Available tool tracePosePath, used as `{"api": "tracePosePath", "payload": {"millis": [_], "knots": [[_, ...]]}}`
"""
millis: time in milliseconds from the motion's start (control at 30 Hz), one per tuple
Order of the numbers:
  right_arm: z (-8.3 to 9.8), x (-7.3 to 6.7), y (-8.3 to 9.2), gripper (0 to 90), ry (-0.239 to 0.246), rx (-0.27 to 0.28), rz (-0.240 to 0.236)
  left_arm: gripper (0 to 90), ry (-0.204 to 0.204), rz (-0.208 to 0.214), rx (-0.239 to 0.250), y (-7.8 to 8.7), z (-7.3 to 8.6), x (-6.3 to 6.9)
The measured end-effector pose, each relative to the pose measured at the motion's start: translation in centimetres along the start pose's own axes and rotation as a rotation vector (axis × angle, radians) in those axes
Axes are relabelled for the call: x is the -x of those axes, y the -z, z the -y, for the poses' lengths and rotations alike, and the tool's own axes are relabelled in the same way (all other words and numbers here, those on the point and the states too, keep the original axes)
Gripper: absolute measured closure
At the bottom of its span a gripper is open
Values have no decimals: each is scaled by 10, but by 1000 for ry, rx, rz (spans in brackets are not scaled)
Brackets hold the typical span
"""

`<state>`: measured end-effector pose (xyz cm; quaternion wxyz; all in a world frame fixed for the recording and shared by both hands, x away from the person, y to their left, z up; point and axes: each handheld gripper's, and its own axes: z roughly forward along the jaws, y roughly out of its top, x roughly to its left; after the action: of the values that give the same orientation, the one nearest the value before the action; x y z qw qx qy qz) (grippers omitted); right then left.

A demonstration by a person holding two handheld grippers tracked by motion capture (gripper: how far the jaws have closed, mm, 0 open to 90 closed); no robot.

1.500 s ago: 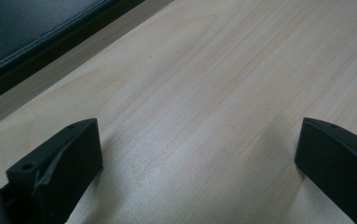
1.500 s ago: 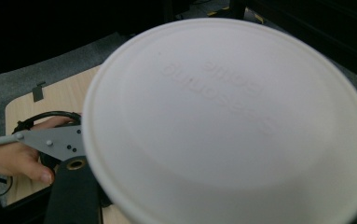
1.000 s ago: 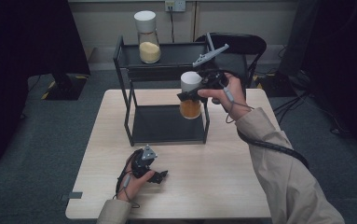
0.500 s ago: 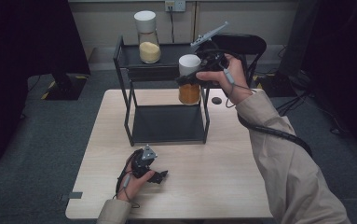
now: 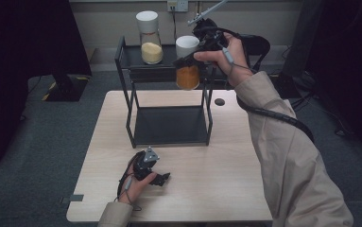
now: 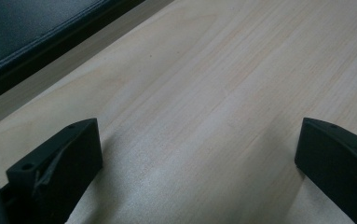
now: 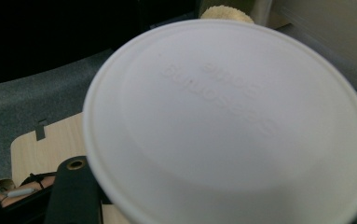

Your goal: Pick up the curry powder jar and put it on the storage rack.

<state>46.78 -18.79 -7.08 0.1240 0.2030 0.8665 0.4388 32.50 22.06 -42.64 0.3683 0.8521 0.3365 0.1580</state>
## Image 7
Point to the grey table edge clip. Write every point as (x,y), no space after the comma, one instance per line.
(40,130)

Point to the pale powder jar white lid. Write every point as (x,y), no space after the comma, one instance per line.
(229,124)

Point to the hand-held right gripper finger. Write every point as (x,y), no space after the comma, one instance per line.
(73,193)

